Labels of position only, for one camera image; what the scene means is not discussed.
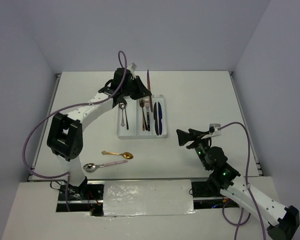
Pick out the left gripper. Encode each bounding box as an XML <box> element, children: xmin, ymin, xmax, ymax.
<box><xmin>121</xmin><ymin>76</ymin><xmax>152</xmax><ymax>101</ymax></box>

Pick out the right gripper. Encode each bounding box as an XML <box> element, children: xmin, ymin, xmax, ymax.
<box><xmin>175</xmin><ymin>128</ymin><xmax>211</xmax><ymax>170</ymax></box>

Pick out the copper fork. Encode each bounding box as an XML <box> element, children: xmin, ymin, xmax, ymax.
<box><xmin>139</xmin><ymin>98</ymin><xmax>147</xmax><ymax>131</ymax></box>

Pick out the iridescent rainbow knife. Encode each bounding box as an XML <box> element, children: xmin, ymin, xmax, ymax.
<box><xmin>146</xmin><ymin>69</ymin><xmax>153</xmax><ymax>113</ymax></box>

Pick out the silver fork with black handle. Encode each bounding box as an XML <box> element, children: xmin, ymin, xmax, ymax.
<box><xmin>144</xmin><ymin>97</ymin><xmax>151</xmax><ymax>131</ymax></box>

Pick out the black spoon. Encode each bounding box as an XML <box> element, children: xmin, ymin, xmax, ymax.
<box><xmin>123</xmin><ymin>101</ymin><xmax>129</xmax><ymax>130</ymax></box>

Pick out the blue knife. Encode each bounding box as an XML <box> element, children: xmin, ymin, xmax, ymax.
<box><xmin>157</xmin><ymin>102</ymin><xmax>163</xmax><ymax>135</ymax></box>

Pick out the black knife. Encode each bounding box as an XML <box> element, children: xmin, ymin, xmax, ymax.
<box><xmin>153</xmin><ymin>102</ymin><xmax>159</xmax><ymax>136</ymax></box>

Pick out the silver spoon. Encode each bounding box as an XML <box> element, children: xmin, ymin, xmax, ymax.
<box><xmin>119</xmin><ymin>102</ymin><xmax>126</xmax><ymax>127</ymax></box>

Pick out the gold spoon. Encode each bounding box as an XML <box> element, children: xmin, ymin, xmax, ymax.
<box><xmin>101</xmin><ymin>151</ymin><xmax>134</xmax><ymax>160</ymax></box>

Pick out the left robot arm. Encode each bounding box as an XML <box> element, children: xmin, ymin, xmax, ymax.
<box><xmin>47</xmin><ymin>63</ymin><xmax>151</xmax><ymax>200</ymax></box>

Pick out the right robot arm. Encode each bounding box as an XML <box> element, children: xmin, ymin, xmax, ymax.
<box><xmin>176</xmin><ymin>127</ymin><xmax>300</xmax><ymax>240</ymax></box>

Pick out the white three-compartment cutlery tray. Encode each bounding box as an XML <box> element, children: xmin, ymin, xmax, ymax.
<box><xmin>116</xmin><ymin>94</ymin><xmax>168</xmax><ymax>140</ymax></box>

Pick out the silver foil sheet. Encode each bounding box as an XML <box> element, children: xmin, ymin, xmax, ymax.
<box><xmin>103</xmin><ymin>179</ymin><xmax>196</xmax><ymax>217</ymax></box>

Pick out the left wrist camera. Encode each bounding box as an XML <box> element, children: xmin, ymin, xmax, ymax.
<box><xmin>127</xmin><ymin>62</ymin><xmax>137</xmax><ymax>79</ymax></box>

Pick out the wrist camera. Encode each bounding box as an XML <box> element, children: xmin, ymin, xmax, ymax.
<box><xmin>127</xmin><ymin>62</ymin><xmax>137</xmax><ymax>79</ymax></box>
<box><xmin>202</xmin><ymin>123</ymin><xmax>221</xmax><ymax>139</ymax></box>

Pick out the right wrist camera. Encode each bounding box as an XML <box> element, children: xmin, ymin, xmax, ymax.
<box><xmin>202</xmin><ymin>123</ymin><xmax>221</xmax><ymax>139</ymax></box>

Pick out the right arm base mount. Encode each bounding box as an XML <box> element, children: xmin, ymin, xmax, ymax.
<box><xmin>188</xmin><ymin>181</ymin><xmax>239</xmax><ymax>210</ymax></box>

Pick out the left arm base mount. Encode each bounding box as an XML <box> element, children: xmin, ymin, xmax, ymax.
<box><xmin>49</xmin><ymin>180</ymin><xmax>105</xmax><ymax>217</ymax></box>

